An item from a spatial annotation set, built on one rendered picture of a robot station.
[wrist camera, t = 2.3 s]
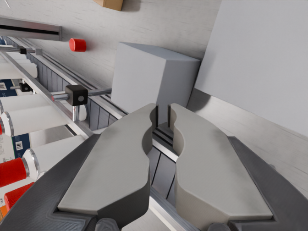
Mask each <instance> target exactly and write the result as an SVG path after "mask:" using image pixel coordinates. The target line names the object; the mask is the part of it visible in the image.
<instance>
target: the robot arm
mask: <svg viewBox="0 0 308 231"><path fill-rule="evenodd" d="M158 123H159V104H155V103H150V104H147V105H145V106H144V107H142V108H140V109H138V110H136V111H134V112H132V113H130V114H128V115H126V116H124V117H122V118H120V119H119V120H117V121H115V122H114V123H113V124H111V125H110V126H109V127H107V128H106V129H105V130H104V131H103V132H101V133H100V134H96V133H94V134H93V135H91V136H90V137H89V138H87V139H86V140H85V141H84V142H83V143H81V144H80V145H79V146H78V147H76V148H75V149H74V150H73V151H71V152H70V153H69V154H68V155H67V156H65V157H64V158H63V159H62V160H60V161H59V162H58V163H57V164H56V165H54V166H53V167H52V168H50V169H49V170H48V171H47V172H46V173H44V174H43V175H42V176H41V177H40V178H39V179H38V180H37V181H36V182H35V183H34V184H33V185H32V186H31V187H30V188H29V189H28V190H27V191H26V192H25V193H24V194H23V195H22V196H21V197H20V198H19V199H18V200H17V201H16V203H15V204H14V205H13V206H12V207H11V209H10V210H9V211H8V212H7V214H6V215H5V216H4V218H3V219H2V220H1V222H0V231H121V230H122V228H123V227H125V226H126V225H128V224H130V223H131V222H133V221H135V220H136V219H138V218H140V217H141V216H143V215H144V214H146V212H147V211H148V209H149V197H150V163H149V158H148V157H147V154H148V153H149V152H150V151H151V149H152V147H153V141H152V132H153V130H154V129H155V128H156V127H158ZM167 125H168V127H170V129H171V130H172V131H173V133H174V137H173V149H174V151H175V152H176V153H177V154H178V156H179V157H178V158H177V160H176V172H175V186H174V192H175V205H176V211H177V213H178V214H179V215H180V216H181V217H182V218H183V219H185V220H186V221H188V222H189V223H191V224H192V225H194V226H195V227H197V228H198V229H200V230H201V231H308V200H307V198H306V197H305V196H304V195H303V194H302V193H301V192H300V191H299V190H297V189H296V188H295V187H294V186H293V185H292V184H291V183H290V182H289V181H288V180H287V179H286V178H284V177H283V176H282V175H281V174H280V173H279V172H277V171H276V170H275V169H274V168H272V167H271V166H270V165H269V164H268V163H266V162H265V161H264V160H263V159H262V158H260V157H259V156H258V155H257V154H255V153H254V152H253V151H252V150H251V149H250V148H249V147H247V146H246V145H245V144H244V143H242V142H241V141H240V140H239V139H238V138H236V137H235V136H227V135H226V134H225V133H223V132H222V131H221V130H220V129H219V128H218V127H217V126H215V125H214V124H213V123H211V122H210V121H208V120H206V119H204V118H203V117H201V116H199V115H197V114H195V113H193V112H192V111H190V110H188V109H186V108H184V107H182V106H180V105H179V104H176V103H172V104H168V105H167Z"/></svg>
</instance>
